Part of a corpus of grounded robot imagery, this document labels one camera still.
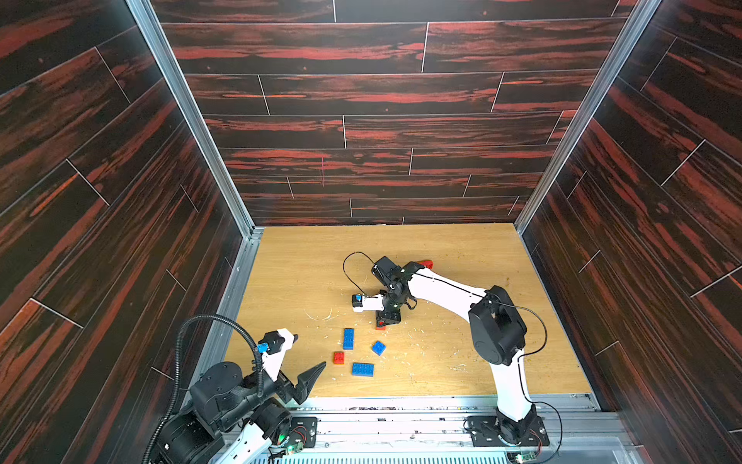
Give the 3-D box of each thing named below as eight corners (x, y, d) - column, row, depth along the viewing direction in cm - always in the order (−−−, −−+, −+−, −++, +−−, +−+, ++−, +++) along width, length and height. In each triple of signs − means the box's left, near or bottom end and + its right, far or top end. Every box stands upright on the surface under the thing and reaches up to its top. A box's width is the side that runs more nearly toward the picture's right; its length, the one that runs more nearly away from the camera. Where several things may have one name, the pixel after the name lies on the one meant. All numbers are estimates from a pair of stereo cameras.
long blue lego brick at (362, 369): (352, 376, 85) (351, 373, 83) (352, 365, 87) (352, 362, 85) (374, 376, 85) (374, 373, 83) (374, 365, 87) (374, 362, 85)
